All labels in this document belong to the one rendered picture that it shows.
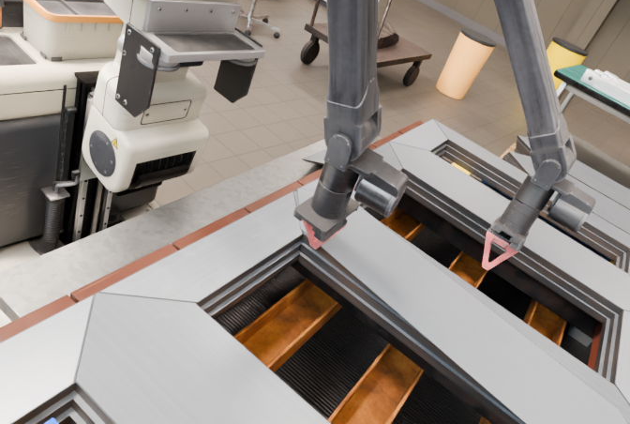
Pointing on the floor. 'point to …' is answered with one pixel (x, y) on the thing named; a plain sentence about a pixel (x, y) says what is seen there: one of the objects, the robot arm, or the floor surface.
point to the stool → (257, 18)
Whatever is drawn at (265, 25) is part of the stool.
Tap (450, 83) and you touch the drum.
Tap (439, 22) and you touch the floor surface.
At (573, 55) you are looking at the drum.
